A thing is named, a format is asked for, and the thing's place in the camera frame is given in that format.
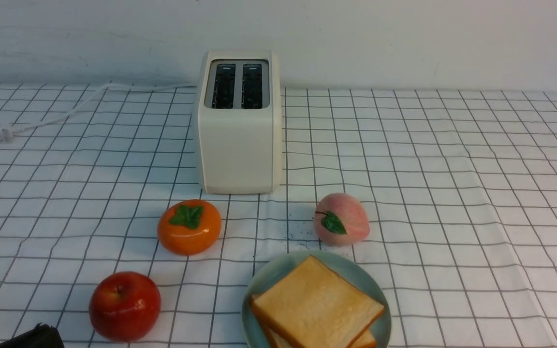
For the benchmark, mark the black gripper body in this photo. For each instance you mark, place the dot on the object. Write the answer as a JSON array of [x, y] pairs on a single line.
[[42, 336]]

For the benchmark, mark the toasted bread slice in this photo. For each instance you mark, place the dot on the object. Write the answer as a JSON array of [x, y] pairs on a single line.
[[313, 307], [366, 340]]

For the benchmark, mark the red apple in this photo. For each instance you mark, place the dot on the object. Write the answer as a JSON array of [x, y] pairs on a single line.
[[125, 306]]

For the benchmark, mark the orange persimmon with green leaf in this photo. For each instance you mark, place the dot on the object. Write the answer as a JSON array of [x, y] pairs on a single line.
[[189, 227]]

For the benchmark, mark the white two-slot toaster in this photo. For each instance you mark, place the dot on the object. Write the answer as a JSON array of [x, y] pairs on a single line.
[[238, 123]]

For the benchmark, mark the light green round plate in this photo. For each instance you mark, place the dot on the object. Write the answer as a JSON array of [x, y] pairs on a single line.
[[275, 270]]

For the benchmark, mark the pink peach with leaf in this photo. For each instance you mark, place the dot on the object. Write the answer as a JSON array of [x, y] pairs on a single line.
[[340, 220]]

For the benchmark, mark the white grid checkered tablecloth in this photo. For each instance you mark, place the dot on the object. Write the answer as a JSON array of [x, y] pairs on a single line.
[[460, 190]]

